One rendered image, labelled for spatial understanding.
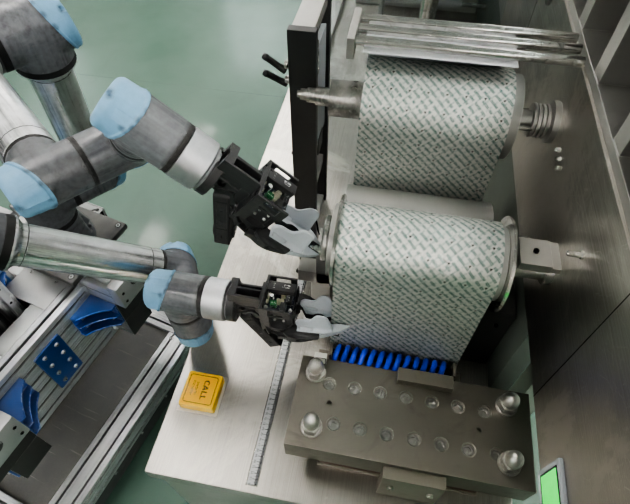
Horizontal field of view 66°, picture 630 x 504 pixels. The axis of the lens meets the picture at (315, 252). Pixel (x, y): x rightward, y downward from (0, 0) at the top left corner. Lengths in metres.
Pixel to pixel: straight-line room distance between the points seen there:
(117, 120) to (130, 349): 1.39
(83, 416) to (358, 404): 1.21
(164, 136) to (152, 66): 3.06
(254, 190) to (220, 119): 2.46
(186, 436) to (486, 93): 0.81
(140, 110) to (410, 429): 0.63
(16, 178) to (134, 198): 2.02
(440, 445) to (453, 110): 0.54
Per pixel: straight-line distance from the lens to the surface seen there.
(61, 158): 0.73
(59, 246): 0.95
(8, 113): 0.83
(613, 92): 0.81
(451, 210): 0.87
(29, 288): 1.56
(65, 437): 1.90
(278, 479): 0.98
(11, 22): 1.05
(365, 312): 0.82
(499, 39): 0.87
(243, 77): 3.46
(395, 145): 0.85
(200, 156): 0.65
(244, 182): 0.66
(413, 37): 0.86
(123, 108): 0.65
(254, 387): 1.03
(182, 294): 0.87
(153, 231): 2.55
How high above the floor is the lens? 1.85
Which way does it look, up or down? 52 degrees down
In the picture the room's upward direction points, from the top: straight up
